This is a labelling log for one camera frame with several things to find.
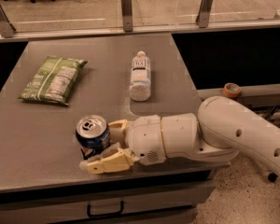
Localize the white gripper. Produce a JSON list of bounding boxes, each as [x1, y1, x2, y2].
[[79, 115, 166, 175]]

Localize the blue pepsi can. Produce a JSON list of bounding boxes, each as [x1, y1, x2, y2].
[[76, 115, 110, 160]]

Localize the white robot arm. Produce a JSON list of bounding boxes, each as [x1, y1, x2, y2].
[[79, 96, 280, 176]]

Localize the clear plastic water bottle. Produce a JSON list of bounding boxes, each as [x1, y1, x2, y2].
[[129, 51, 151, 102]]

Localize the grey cabinet drawer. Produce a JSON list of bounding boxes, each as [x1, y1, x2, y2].
[[0, 180, 215, 224]]

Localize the green chip bag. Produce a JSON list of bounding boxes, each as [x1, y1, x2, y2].
[[20, 56, 87, 105]]

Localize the orange tape roll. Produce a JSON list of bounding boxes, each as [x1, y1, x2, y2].
[[223, 83, 242, 98]]

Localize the black drawer handle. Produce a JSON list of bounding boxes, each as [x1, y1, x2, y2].
[[86, 201, 124, 219]]

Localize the middle metal glass bracket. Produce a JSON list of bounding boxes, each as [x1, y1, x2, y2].
[[120, 0, 133, 32]]

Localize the metal glass bracket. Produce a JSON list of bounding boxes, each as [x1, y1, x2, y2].
[[0, 5, 16, 38], [196, 0, 214, 28], [120, 0, 133, 32]]

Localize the right metal glass bracket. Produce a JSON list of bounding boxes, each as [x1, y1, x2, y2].
[[196, 0, 214, 28]]

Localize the left metal glass bracket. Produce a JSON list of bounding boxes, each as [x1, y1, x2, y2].
[[0, 5, 16, 38]]

